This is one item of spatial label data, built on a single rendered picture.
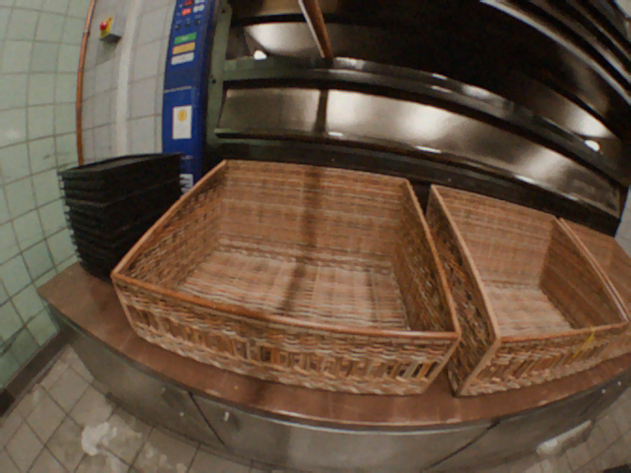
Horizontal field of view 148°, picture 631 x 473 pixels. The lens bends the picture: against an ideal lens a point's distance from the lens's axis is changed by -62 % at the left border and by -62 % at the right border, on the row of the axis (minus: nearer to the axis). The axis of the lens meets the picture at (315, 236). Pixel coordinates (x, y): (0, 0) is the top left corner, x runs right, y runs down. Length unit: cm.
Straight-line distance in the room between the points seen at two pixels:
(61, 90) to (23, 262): 80
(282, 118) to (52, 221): 119
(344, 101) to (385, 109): 12
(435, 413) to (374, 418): 11
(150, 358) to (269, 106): 70
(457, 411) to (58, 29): 187
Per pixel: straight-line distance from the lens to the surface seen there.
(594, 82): 112
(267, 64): 78
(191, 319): 38
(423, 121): 74
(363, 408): 41
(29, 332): 150
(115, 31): 126
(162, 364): 48
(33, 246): 140
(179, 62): 91
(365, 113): 71
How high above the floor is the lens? 94
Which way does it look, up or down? 24 degrees down
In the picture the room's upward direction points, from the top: 6 degrees clockwise
